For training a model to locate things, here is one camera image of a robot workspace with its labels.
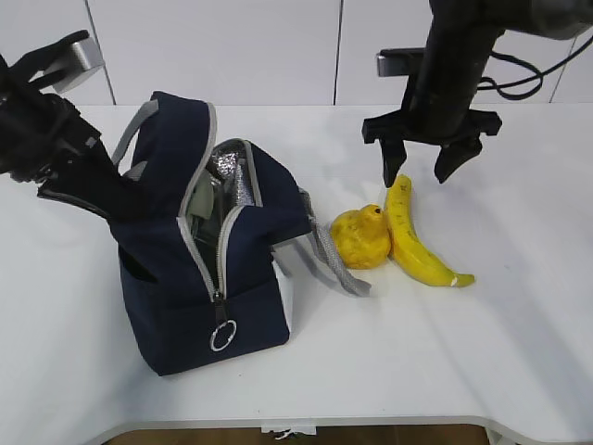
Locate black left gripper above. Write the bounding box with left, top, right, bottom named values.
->
left=1, top=92, right=148, bottom=221

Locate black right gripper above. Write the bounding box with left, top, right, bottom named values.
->
left=362, top=92, right=502, bottom=187

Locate yellow banana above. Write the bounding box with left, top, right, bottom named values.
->
left=385, top=174, right=475, bottom=288

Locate yellow pear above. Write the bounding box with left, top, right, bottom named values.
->
left=330, top=204, right=392, bottom=270

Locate navy blue lunch bag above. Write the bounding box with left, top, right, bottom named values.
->
left=110, top=91, right=371, bottom=375

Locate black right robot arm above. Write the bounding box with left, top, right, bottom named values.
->
left=361, top=1, right=592, bottom=187

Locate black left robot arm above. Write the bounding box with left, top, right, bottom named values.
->
left=1, top=30, right=147, bottom=222

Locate white tape label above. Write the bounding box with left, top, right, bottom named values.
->
left=260, top=419, right=318, bottom=440

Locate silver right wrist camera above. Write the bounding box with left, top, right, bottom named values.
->
left=376, top=47, right=424, bottom=78

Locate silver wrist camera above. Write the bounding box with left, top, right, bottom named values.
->
left=376, top=47, right=424, bottom=78
left=44, top=37, right=105, bottom=94

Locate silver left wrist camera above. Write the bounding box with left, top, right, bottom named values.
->
left=44, top=37, right=105, bottom=94

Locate black cable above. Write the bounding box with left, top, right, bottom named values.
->
left=476, top=32, right=593, bottom=101

